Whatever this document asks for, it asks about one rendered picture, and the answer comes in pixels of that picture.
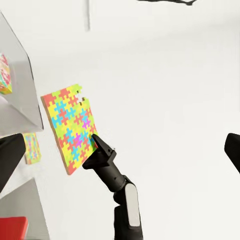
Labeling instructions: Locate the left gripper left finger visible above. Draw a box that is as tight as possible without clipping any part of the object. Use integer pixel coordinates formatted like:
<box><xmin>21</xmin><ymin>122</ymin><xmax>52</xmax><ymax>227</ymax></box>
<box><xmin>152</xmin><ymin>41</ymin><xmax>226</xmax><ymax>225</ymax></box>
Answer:
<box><xmin>0</xmin><ymin>133</ymin><xmax>26</xmax><ymax>193</ymax></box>

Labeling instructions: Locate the jigsaw puzzle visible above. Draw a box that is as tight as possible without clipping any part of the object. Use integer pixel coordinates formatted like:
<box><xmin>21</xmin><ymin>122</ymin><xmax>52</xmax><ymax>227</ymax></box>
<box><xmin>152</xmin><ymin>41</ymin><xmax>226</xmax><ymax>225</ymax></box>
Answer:
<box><xmin>22</xmin><ymin>132</ymin><xmax>42</xmax><ymax>166</ymax></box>
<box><xmin>41</xmin><ymin>84</ymin><xmax>99</xmax><ymax>176</ymax></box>

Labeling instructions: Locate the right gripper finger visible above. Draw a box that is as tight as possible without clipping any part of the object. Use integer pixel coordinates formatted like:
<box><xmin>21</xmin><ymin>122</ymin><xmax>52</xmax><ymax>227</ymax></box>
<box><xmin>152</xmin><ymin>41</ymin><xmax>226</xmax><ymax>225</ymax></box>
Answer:
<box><xmin>89</xmin><ymin>149</ymin><xmax>99</xmax><ymax>163</ymax></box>
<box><xmin>92</xmin><ymin>134</ymin><xmax>114</xmax><ymax>157</ymax></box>

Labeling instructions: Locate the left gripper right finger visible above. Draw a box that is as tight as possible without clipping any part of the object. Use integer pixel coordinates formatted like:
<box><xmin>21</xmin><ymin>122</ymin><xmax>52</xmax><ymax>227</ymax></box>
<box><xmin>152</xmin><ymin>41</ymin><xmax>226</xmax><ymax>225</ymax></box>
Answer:
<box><xmin>224</xmin><ymin>132</ymin><xmax>240</xmax><ymax>173</ymax></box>

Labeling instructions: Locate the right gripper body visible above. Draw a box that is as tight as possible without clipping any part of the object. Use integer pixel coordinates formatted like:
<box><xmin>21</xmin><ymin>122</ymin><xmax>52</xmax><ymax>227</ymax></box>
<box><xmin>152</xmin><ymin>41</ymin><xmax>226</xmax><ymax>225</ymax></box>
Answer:
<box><xmin>82</xmin><ymin>149</ymin><xmax>120</xmax><ymax>184</ymax></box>

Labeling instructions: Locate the board game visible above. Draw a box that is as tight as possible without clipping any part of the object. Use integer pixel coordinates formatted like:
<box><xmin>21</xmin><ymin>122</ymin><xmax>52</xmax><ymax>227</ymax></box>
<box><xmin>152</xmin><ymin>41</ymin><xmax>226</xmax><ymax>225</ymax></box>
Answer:
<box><xmin>0</xmin><ymin>51</ymin><xmax>13</xmax><ymax>95</ymax></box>

